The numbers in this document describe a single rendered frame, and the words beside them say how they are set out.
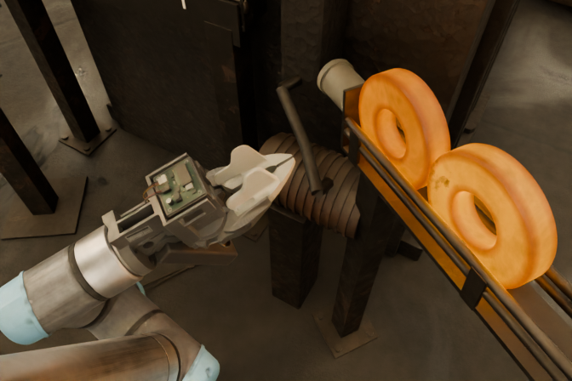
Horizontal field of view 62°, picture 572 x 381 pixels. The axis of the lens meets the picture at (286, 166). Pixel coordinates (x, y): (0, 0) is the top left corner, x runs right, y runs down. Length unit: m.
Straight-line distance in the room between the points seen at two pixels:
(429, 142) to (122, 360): 0.39
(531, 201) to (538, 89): 1.46
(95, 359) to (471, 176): 0.39
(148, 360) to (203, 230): 0.14
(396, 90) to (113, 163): 1.14
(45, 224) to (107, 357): 1.04
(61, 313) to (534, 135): 1.51
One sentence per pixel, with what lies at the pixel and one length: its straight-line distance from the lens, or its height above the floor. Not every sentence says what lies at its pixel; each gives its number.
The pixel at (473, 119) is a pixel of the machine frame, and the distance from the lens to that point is 1.63.
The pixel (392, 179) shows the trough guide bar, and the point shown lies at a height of 0.67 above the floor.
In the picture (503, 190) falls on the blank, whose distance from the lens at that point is 0.49.
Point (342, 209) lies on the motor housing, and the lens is 0.78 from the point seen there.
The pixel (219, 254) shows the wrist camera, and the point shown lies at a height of 0.62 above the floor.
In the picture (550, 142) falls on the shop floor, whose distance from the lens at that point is 1.76.
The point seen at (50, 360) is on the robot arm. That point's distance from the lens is 0.44.
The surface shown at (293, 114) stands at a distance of 0.80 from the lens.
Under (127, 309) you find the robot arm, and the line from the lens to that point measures 0.64.
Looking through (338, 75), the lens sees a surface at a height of 0.69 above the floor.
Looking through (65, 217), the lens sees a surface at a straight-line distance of 1.50.
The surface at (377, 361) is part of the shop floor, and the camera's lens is 1.22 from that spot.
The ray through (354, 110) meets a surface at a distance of 0.68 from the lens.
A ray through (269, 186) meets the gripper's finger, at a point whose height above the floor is 0.72.
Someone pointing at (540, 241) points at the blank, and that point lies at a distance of 0.50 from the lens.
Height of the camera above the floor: 1.15
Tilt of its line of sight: 51 degrees down
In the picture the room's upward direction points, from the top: straight up
